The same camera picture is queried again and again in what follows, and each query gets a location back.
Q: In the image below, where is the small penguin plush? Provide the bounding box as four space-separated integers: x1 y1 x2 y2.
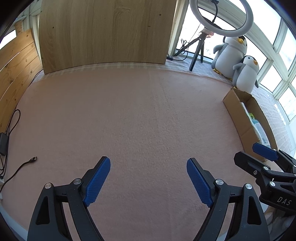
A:
232 55 259 94

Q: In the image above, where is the black power adapter cable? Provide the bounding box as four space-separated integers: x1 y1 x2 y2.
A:
0 109 38 193

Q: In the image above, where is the white ring light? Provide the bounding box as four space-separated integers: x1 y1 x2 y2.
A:
189 1 253 37

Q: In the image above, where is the wooden headboard panel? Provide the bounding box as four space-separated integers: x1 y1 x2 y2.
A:
39 1 176 73

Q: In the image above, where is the black tripod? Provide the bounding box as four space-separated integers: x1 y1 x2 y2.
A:
172 29 208 72

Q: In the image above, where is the pink blanket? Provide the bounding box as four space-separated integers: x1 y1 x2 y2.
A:
2 68 255 240

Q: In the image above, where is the white tube blue cap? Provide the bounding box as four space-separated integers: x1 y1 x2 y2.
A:
251 119 271 148

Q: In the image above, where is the large penguin plush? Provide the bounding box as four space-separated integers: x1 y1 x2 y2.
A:
211 36 247 80

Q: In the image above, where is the white massage stick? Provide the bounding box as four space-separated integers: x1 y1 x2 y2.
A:
240 102 248 114

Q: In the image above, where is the wooden slat wall panel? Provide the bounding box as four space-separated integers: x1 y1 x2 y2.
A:
1 29 42 133

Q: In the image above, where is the cardboard box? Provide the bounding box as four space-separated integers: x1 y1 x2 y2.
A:
223 88 278 162

